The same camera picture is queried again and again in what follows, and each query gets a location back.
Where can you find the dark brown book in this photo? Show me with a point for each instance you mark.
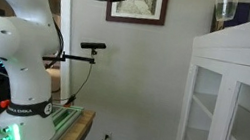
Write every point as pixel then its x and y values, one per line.
pixel 217 26

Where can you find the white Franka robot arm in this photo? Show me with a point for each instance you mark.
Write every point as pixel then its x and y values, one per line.
pixel 27 47

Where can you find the white door trim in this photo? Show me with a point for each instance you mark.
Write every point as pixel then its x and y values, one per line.
pixel 71 14

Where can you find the dark framed street picture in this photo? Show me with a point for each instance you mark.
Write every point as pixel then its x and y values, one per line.
pixel 134 20

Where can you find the white wall outlet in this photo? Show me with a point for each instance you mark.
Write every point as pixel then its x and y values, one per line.
pixel 108 135

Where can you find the red round knob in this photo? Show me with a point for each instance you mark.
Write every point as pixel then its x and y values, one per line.
pixel 4 104

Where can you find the blue hardcover book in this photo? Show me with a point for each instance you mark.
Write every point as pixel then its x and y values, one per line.
pixel 243 14

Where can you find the aluminium mounting frame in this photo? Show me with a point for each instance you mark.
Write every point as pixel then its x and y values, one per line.
pixel 63 117

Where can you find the black stereo camera bar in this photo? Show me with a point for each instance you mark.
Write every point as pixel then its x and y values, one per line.
pixel 93 45

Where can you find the white glass-door cabinet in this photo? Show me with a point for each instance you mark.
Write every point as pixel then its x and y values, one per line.
pixel 243 48

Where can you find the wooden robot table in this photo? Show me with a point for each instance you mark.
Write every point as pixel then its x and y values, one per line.
pixel 76 130

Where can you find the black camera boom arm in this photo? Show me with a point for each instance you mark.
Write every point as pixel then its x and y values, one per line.
pixel 76 58

